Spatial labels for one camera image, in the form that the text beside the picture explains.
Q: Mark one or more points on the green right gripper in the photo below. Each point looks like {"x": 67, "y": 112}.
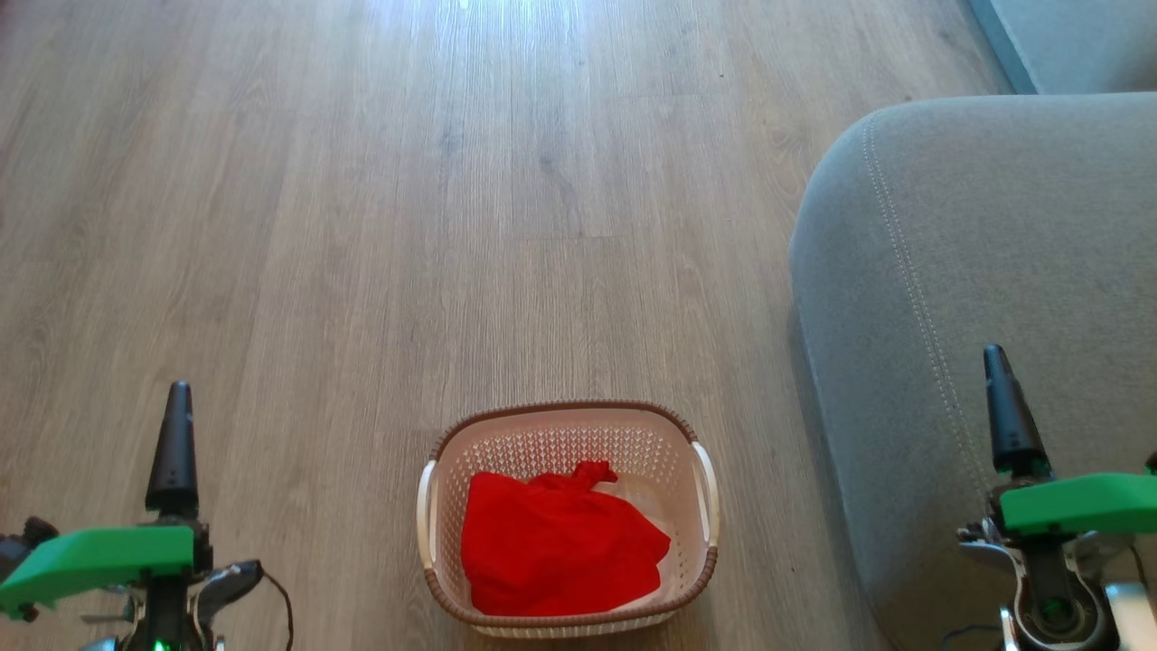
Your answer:
{"x": 1080, "y": 503}

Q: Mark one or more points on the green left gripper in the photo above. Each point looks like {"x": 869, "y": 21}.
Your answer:
{"x": 90, "y": 556}

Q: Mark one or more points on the red cloth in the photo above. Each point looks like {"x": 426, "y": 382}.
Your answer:
{"x": 551, "y": 547}

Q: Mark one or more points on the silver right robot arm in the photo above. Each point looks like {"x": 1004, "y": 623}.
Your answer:
{"x": 1048, "y": 588}

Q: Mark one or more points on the grey fabric sofa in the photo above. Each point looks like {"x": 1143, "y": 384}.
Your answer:
{"x": 1012, "y": 253}

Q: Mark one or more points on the light blue foam cushion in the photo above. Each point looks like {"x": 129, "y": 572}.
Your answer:
{"x": 1085, "y": 41}

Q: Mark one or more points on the white perforated laundry basket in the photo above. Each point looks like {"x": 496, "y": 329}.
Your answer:
{"x": 565, "y": 434}

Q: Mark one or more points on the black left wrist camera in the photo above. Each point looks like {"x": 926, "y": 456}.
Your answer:
{"x": 226, "y": 583}

